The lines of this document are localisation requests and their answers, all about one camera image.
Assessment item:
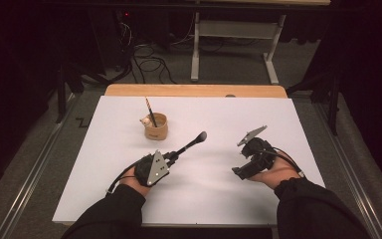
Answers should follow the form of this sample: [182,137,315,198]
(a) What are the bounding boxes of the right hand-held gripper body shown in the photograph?
[237,124,278,172]

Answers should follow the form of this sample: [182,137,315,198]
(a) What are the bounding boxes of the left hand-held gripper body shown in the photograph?
[133,149,172,187]

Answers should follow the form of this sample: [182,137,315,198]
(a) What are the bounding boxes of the beige cup with bear figure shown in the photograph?
[139,112,169,141]

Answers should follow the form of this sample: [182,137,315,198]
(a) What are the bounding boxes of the black makeup brush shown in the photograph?
[170,130,209,162]

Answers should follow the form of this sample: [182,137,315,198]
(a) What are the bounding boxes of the thin dark pencil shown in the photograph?
[144,97,158,128]

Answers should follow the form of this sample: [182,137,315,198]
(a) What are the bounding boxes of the person's left hand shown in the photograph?
[118,165,152,197]

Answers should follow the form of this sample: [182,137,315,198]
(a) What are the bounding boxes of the person's right hand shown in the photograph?
[248,155,301,191]

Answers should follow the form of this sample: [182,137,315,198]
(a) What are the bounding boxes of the white table sheet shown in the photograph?
[52,95,326,228]

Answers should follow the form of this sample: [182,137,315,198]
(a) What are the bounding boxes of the wooden table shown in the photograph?
[103,84,288,99]

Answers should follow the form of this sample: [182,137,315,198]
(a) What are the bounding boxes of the black stand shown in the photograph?
[286,66,342,135]
[55,63,91,123]

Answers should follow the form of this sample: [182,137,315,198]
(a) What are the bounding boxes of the right hand-held gripper cable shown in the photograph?
[262,147,306,178]

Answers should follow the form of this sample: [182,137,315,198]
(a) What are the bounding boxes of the hand-held gripper cable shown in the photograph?
[262,147,306,178]
[105,155,147,195]

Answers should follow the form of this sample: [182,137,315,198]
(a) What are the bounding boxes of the left hand-held gripper cable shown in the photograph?
[105,155,147,195]

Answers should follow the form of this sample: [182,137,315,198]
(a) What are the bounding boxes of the black floor cables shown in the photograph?
[130,43,178,86]

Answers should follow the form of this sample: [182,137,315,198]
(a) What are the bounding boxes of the metal floor rail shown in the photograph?
[311,99,382,239]
[0,93,81,239]

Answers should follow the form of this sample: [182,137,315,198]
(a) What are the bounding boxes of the white metal stand frame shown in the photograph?
[190,11,287,86]

